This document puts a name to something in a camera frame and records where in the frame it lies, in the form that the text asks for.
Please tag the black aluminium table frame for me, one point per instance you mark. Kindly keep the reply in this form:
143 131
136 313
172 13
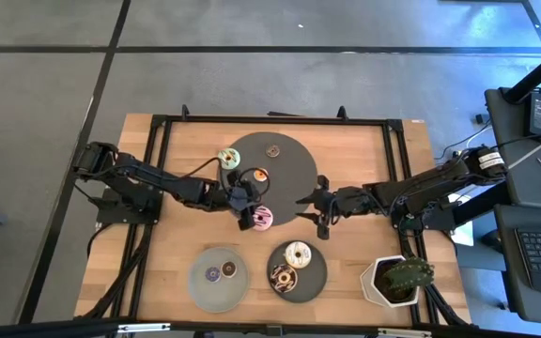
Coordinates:
275 119

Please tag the black diagonal pole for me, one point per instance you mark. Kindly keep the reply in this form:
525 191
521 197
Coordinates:
538 72

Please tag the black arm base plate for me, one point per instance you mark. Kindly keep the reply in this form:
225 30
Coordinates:
129 211

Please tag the purple frosted donut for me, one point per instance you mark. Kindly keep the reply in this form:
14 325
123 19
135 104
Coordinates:
212 274

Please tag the pink frosted donut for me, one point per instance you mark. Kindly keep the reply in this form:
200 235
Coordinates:
264 219

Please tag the large chocolate sprinkled donut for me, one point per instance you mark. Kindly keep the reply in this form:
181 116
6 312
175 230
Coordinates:
283 278

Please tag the green cactus plant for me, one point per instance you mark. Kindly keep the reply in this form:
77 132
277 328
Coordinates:
409 273

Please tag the white hexagonal plant pot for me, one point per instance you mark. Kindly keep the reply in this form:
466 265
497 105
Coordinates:
369 286

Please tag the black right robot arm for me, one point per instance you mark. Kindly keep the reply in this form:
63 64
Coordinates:
421 188

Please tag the small brown glazed donut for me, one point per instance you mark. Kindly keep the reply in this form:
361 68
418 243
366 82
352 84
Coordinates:
228 269

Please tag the orange frosted donut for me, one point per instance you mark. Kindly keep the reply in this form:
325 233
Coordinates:
260 174

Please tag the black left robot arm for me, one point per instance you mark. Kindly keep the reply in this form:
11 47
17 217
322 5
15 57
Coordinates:
158 180

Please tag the light grey round plate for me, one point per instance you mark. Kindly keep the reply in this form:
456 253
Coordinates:
218 288

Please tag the grey side desk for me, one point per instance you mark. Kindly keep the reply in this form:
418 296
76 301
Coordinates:
510 141

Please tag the large dark round plate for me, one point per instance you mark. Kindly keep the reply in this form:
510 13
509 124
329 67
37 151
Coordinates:
289 188

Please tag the dark grey round plate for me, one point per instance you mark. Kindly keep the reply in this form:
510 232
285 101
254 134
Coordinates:
308 286

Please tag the small chocolate sprinkled donut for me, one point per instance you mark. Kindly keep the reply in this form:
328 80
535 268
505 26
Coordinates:
273 150

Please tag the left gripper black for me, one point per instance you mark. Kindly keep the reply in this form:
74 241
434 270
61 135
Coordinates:
243 192

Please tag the white frosted donut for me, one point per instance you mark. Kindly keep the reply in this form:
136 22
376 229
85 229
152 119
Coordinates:
298 254

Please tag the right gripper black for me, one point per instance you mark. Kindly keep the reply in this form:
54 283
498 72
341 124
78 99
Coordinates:
345 203

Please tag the mint frosted donut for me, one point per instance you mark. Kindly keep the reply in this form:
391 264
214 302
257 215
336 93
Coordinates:
228 158

